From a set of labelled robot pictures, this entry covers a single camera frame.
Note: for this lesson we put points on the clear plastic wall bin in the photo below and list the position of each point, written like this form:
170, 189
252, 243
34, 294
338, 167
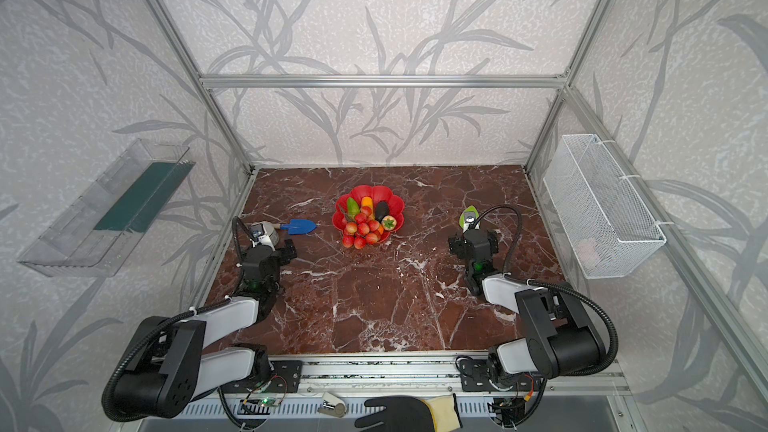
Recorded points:
94, 236

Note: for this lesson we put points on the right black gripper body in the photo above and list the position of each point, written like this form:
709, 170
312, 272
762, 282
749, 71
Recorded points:
474, 237

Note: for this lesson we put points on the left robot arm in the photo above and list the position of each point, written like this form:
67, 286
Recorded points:
164, 367

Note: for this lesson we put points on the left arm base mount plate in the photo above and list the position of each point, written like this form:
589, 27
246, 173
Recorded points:
285, 379

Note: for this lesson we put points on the green plastic scoop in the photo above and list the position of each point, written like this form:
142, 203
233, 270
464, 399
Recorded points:
468, 218

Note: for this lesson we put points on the red fake grape bunch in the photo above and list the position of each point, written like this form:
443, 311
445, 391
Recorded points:
362, 231

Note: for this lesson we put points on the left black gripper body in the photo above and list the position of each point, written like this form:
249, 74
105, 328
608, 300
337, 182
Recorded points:
283, 249

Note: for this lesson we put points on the red flower-shaped fruit bowl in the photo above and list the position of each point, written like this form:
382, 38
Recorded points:
377, 193

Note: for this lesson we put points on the white wire wall basket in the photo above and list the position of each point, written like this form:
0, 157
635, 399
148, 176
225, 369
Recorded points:
609, 227

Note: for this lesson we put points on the silver metal cup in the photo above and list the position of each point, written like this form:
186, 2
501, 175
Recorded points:
264, 233

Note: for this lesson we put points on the green circuit board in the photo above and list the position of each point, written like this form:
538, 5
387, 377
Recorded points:
262, 403

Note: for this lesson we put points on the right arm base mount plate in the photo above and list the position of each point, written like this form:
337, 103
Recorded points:
487, 375

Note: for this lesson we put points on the black gloved hand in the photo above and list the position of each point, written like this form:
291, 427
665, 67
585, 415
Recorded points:
396, 414

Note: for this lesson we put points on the small metal clip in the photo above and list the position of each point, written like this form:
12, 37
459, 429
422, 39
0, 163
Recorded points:
332, 406

